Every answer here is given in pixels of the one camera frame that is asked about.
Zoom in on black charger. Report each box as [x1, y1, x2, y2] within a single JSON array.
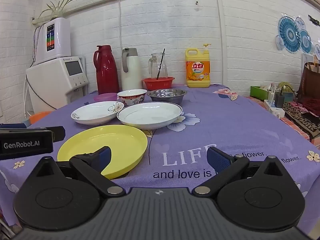
[[274, 94, 285, 108]]

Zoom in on white power strip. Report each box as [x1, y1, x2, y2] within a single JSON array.
[[264, 99, 285, 118]]

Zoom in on white plate with blue rim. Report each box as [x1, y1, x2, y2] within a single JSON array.
[[117, 102, 182, 130]]

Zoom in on white plate with floral print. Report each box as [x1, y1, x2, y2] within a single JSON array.
[[71, 101, 125, 126]]

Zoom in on dark patterned cloth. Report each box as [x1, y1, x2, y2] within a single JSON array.
[[285, 101, 320, 140]]

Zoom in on red patterned ceramic bowl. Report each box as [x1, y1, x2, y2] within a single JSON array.
[[117, 89, 147, 106]]

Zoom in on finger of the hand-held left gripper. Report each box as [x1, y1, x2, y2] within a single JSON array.
[[47, 126, 66, 143]]

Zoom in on purple floral tablecloth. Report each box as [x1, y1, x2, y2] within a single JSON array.
[[0, 83, 320, 232]]

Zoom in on yellow detergent bottle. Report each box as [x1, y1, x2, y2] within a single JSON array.
[[185, 43, 211, 88]]

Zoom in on white water purifier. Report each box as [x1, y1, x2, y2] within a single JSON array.
[[35, 17, 72, 65]]

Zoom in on yellow plastic plate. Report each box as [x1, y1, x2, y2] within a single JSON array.
[[57, 124, 148, 180]]

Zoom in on red plastic basket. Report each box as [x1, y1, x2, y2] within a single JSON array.
[[142, 76, 175, 91]]

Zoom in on white water dispenser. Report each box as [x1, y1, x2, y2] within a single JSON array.
[[26, 56, 89, 113]]

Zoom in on white thermos jug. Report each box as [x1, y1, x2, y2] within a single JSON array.
[[121, 47, 142, 92]]

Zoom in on medium blue paper fan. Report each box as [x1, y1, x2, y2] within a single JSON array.
[[299, 29, 314, 54]]

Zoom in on purple plastic bowl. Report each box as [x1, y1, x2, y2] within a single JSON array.
[[93, 93, 118, 103]]

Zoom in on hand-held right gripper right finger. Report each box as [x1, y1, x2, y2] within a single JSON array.
[[192, 146, 290, 197]]

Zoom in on brown paper bag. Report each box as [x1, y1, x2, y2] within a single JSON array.
[[296, 62, 320, 98]]

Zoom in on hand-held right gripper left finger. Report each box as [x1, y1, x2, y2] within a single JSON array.
[[31, 146, 127, 197]]

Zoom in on green box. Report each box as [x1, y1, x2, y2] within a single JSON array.
[[250, 85, 275, 100]]

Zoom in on orange plastic stool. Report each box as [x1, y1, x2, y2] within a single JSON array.
[[29, 111, 54, 125]]

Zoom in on green potted plant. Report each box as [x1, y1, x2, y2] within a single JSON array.
[[39, 0, 77, 20]]

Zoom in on dark stirring stick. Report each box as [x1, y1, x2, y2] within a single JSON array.
[[156, 48, 166, 80]]

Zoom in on glass pitcher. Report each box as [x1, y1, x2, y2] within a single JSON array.
[[148, 53, 168, 79]]

